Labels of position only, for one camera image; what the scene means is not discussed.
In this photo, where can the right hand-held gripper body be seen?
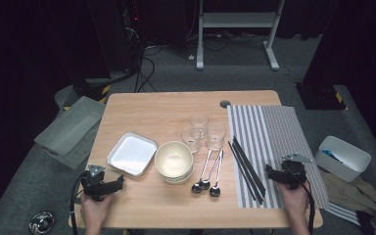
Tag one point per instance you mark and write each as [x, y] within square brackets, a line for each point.
[293, 173]

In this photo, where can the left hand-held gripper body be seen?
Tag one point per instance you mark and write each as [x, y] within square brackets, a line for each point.
[96, 187]

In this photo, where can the bundle of black chopsticks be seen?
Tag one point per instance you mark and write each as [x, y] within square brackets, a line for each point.
[248, 171]

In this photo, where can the white square plate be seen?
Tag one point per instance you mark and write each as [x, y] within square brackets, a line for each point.
[132, 153]

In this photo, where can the silver metal spoon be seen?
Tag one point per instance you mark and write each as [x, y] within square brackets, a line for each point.
[214, 191]
[196, 188]
[204, 184]

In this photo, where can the person's left hand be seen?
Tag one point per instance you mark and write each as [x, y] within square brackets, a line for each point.
[96, 212]

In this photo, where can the person's right hand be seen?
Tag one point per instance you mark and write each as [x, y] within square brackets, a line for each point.
[295, 204]

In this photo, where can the blue packet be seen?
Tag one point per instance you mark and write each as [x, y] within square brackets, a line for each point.
[331, 155]

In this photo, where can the grey striped placemat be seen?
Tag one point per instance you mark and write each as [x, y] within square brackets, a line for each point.
[274, 124]

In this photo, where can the white plastic bin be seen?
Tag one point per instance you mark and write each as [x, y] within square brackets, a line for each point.
[342, 160]

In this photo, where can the striped grey cloth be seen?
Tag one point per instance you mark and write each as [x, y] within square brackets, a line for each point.
[342, 212]

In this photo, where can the beige cloth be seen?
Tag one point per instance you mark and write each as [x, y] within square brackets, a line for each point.
[355, 192]

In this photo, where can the shiny metal object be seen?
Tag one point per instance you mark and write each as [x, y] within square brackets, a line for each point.
[41, 223]

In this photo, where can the grey plastic bin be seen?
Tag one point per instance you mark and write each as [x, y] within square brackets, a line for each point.
[68, 127]

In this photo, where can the clear glass cup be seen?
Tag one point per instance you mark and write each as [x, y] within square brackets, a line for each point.
[216, 135]
[191, 138]
[199, 120]

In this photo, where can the black base with yellow stripes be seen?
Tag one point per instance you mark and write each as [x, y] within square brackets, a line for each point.
[91, 89]
[319, 96]

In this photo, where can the grey round table grommet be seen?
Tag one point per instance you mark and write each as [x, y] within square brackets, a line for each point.
[225, 104]

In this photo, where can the small white plug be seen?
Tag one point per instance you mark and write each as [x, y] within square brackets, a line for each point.
[191, 57]

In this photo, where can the black equipment rack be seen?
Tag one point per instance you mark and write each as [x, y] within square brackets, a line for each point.
[117, 39]

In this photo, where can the white metal stand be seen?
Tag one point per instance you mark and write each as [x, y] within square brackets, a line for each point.
[238, 19]

